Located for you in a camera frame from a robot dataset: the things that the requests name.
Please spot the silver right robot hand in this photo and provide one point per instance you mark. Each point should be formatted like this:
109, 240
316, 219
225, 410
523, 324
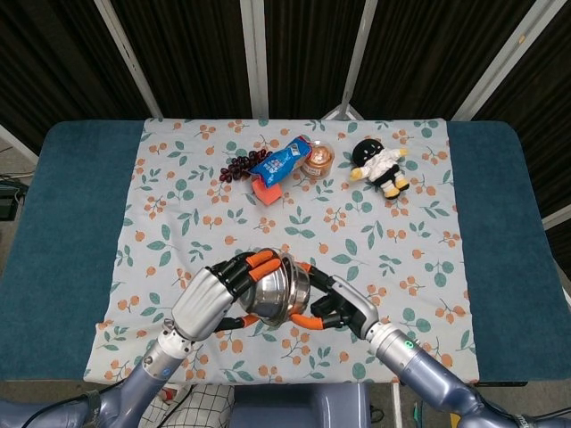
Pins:
352, 305

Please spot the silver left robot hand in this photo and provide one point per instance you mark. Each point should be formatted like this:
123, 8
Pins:
201, 303

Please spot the stainless steel bowl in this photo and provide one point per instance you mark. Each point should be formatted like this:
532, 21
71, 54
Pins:
302, 290
265, 296

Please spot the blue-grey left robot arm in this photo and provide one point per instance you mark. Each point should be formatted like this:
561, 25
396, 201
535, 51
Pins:
147, 379

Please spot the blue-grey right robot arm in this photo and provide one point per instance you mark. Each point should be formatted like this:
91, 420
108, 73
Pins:
428, 370

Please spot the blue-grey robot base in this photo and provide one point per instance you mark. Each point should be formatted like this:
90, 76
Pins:
303, 405

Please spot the orange fruit print tablecloth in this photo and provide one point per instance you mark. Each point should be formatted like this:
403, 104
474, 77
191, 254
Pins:
267, 223

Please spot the white checkered bag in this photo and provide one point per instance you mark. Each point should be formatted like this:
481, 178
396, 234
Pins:
205, 408

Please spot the orange foam cube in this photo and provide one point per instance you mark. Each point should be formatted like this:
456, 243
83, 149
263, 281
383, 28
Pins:
269, 195

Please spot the black penguin plush doll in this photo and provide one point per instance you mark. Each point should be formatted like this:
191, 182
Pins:
379, 167

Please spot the dark red grape bunch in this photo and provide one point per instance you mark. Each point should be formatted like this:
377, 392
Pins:
238, 166

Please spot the blue snack bag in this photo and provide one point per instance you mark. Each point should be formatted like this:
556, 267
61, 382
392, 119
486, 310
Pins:
278, 165

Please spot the teal table cover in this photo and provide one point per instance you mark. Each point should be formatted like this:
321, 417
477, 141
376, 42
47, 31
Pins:
67, 187

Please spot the grey tripod stand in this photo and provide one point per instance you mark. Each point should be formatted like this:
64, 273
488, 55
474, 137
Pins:
343, 109

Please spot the dark pleated curtain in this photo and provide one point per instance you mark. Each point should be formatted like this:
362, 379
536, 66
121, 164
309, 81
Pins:
196, 53

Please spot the white screen frame post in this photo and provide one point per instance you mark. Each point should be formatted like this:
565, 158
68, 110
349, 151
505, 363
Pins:
361, 44
129, 58
495, 62
255, 58

